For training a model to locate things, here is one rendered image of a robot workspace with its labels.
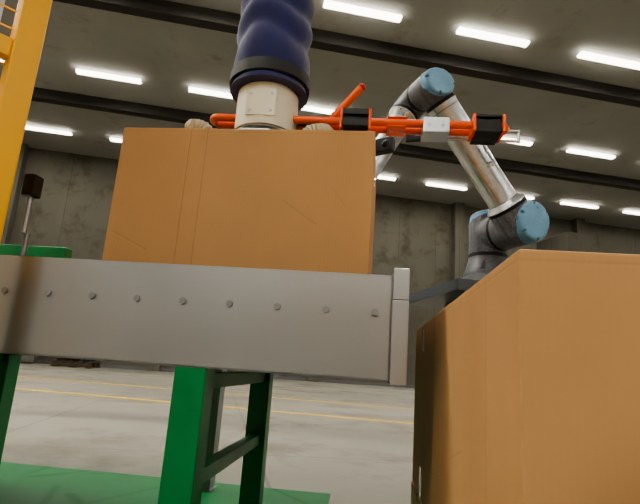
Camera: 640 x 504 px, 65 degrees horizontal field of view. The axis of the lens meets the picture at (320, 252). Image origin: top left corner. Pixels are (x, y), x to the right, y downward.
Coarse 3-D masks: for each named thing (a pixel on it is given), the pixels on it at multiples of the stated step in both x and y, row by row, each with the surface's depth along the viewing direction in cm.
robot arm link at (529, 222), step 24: (432, 72) 181; (408, 96) 191; (432, 96) 182; (456, 120) 182; (456, 144) 185; (480, 168) 184; (480, 192) 189; (504, 192) 184; (504, 216) 184; (528, 216) 181; (504, 240) 190; (528, 240) 182
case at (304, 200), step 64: (128, 128) 121; (192, 128) 119; (128, 192) 117; (192, 192) 115; (256, 192) 114; (320, 192) 112; (128, 256) 114; (192, 256) 112; (256, 256) 110; (320, 256) 109
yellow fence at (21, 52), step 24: (24, 0) 101; (48, 0) 104; (0, 24) 100; (24, 24) 101; (0, 48) 98; (24, 48) 100; (24, 72) 100; (0, 96) 97; (24, 96) 99; (0, 120) 96; (24, 120) 99; (0, 144) 95; (0, 168) 95; (0, 192) 95; (0, 216) 94; (0, 240) 94
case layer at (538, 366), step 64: (512, 256) 49; (576, 256) 47; (448, 320) 87; (512, 320) 48; (576, 320) 45; (448, 384) 83; (512, 384) 47; (576, 384) 44; (448, 448) 80; (512, 448) 46; (576, 448) 43
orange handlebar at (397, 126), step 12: (216, 120) 140; (228, 120) 140; (300, 120) 138; (312, 120) 138; (324, 120) 137; (336, 120) 137; (372, 120) 136; (384, 120) 136; (396, 120) 136; (408, 120) 135; (420, 120) 135; (384, 132) 140; (396, 132) 139; (408, 132) 139; (420, 132) 139; (456, 132) 138; (468, 132) 138
